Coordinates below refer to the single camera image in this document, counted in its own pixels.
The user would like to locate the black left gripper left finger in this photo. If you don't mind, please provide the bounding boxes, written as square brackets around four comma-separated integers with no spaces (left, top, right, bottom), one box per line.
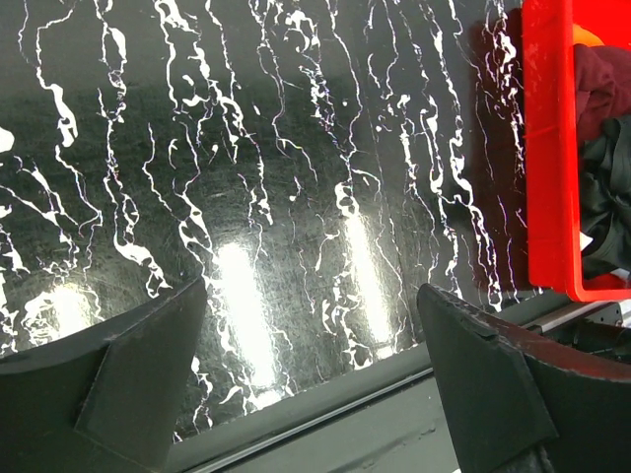
[1,278,207,472]

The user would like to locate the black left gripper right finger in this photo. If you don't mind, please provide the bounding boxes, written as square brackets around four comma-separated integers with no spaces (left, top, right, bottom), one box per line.
[416,284,630,472]

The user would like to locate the black t shirt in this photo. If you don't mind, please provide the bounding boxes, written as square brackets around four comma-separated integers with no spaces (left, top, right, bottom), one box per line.
[579,115,630,279]

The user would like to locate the red plastic bin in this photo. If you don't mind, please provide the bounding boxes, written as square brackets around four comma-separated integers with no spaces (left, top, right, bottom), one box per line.
[522,0,630,303]

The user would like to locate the maroon t shirt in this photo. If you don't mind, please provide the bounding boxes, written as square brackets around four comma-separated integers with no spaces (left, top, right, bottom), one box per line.
[573,44,630,144]

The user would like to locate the orange t shirt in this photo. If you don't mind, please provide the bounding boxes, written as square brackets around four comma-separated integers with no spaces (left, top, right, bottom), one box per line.
[572,24,604,47]

